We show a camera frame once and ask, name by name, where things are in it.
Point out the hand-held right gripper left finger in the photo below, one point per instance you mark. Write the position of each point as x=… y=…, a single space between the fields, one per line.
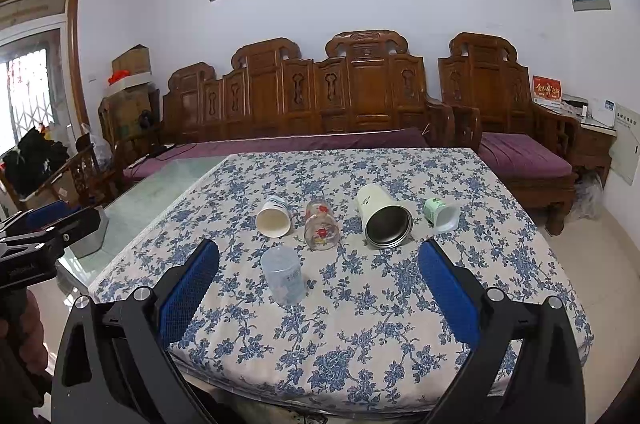
x=187 y=291

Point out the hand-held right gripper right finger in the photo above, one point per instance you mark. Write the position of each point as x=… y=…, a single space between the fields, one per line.
x=450 y=294

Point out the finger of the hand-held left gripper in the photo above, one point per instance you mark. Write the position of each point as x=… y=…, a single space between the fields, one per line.
x=47 y=217
x=70 y=226

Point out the green white plastic cup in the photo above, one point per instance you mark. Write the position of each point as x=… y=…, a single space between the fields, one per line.
x=442 y=214

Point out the translucent plastic cup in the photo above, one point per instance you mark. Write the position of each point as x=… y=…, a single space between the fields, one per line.
x=282 y=276

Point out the white steel-lined tumbler cup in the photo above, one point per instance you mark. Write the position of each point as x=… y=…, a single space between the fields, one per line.
x=382 y=219

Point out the white paper cup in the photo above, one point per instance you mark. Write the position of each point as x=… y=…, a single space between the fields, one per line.
x=273 y=218

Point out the clear glass cup red print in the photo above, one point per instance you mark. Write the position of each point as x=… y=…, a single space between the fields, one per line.
x=320 y=229

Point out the person's left hand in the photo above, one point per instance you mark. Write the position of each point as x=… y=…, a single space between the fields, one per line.
x=30 y=329

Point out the small wooden chair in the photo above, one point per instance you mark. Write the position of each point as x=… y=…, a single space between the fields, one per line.
x=85 y=174

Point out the pile of black clothes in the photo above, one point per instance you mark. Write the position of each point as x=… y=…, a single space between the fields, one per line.
x=35 y=161

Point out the blue floral tablecloth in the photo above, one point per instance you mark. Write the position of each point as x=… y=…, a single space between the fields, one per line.
x=360 y=304

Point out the window with metal grille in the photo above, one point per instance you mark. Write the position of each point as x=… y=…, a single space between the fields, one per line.
x=27 y=94

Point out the large cardboard box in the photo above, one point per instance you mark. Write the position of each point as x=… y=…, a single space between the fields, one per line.
x=127 y=111

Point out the purple armchair cushion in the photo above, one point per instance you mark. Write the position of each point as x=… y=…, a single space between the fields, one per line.
x=520 y=154

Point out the clear plastic bag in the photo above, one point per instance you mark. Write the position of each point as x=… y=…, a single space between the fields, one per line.
x=587 y=196

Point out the brown cardboard box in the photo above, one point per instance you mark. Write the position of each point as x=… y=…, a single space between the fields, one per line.
x=131 y=61

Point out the purple sofa cushion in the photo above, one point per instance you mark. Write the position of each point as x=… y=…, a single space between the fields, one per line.
x=280 y=141

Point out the carved wooden armchair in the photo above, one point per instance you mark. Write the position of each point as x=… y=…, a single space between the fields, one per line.
x=495 y=104

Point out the wooden side table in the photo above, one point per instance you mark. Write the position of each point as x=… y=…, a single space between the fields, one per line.
x=595 y=149

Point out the red desk calendar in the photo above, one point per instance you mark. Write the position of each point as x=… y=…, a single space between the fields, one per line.
x=546 y=91

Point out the carved wooden sofa bench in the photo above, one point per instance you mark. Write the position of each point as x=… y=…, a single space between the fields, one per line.
x=320 y=94

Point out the white device on side table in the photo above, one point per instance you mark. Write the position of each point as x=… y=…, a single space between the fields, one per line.
x=607 y=113

